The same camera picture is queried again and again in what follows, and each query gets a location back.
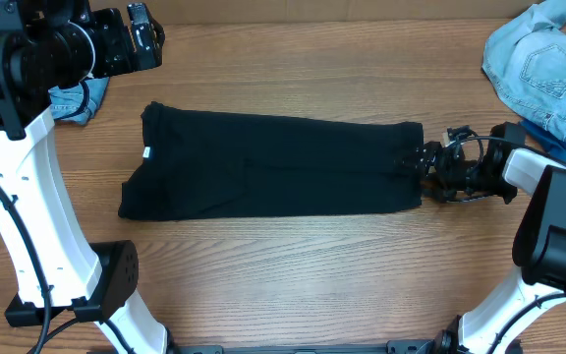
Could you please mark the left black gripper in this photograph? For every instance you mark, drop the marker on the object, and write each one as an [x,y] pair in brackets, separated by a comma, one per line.
[141,36]

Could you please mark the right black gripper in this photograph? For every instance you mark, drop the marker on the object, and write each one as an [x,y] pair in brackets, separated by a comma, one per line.
[433,170]

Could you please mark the black t-shirt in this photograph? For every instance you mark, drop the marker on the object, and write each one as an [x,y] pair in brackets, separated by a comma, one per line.
[202,165]

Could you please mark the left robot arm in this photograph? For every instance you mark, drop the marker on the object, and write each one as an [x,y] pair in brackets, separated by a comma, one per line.
[62,44]

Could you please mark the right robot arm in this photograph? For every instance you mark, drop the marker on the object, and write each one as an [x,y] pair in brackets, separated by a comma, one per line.
[537,280]

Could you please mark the folded blue jeans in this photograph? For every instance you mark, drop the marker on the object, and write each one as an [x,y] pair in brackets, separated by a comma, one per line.
[78,104]

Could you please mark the royal blue garment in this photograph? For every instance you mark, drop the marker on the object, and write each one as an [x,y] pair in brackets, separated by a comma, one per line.
[550,144]

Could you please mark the light blue denim jeans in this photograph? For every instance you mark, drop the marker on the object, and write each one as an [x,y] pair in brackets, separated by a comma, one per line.
[525,60]

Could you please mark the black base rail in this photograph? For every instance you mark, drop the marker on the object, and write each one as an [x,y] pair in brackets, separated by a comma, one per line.
[402,346]

